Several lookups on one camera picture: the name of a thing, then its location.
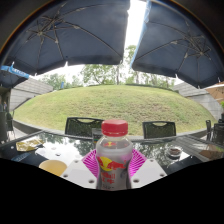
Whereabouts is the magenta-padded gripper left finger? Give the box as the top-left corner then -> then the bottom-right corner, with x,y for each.
59,148 -> 101,189

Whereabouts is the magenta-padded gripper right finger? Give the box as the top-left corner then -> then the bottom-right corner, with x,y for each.
128,148 -> 168,189

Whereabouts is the red-capped drink bottle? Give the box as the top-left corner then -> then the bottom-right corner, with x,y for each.
95,119 -> 134,192

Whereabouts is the small round ashtray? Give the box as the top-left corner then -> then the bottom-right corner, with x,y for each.
165,145 -> 183,160

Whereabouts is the grey colour chart card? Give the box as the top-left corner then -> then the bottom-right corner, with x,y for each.
91,127 -> 104,145

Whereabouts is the black plastic lattice chair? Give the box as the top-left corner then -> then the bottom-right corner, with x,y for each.
64,116 -> 105,138
142,120 -> 177,140

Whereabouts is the yellow flat packet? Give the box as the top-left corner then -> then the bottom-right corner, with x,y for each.
15,138 -> 44,153

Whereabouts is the dark slim chair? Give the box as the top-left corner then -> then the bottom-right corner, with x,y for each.
205,119 -> 214,141

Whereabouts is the black armchair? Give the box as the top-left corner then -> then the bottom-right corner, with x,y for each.
213,122 -> 224,146

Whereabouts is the dark wicker chair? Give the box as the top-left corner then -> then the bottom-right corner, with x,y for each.
0,111 -> 16,141

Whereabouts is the grey hut with sloped roof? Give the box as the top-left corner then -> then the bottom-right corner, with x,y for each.
9,77 -> 54,111
172,81 -> 223,121

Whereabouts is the beige parasol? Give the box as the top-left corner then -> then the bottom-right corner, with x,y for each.
204,83 -> 224,103

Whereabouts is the blue parasol with white trim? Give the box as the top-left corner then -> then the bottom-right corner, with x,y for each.
0,64 -> 30,89

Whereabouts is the large dark blue parasol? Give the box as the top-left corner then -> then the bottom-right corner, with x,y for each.
0,0 -> 131,76
129,0 -> 224,89

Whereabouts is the cream mug with yellow handle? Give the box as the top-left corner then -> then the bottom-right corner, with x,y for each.
38,159 -> 68,177

